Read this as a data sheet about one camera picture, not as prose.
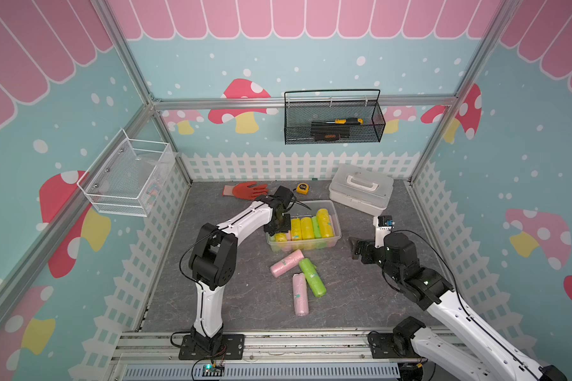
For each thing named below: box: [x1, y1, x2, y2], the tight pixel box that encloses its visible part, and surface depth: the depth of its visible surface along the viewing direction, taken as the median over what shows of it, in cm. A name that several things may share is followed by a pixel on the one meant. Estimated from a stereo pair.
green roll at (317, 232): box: [311, 215, 322, 239], surface depth 99 cm
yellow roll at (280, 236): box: [274, 232, 288, 243], surface depth 91 cm
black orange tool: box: [313, 133, 341, 142], surface depth 89 cm
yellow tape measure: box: [296, 182, 310, 196], surface depth 118 cm
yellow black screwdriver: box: [311, 118, 365, 125], surface depth 93 cm
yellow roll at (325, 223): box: [316, 207, 334, 239], surface depth 96 cm
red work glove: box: [222, 180, 270, 201], surface depth 119 cm
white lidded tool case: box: [328, 163, 395, 217], surface depth 105 cm
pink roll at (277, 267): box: [270, 249, 305, 278], surface depth 91 cm
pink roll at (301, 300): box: [292, 272, 310, 317], surface depth 84 cm
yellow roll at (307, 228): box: [300, 216, 315, 240], surface depth 99 cm
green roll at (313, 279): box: [298, 257, 328, 298], surface depth 87 cm
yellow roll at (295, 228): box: [290, 217, 302, 241], surface depth 100 cm
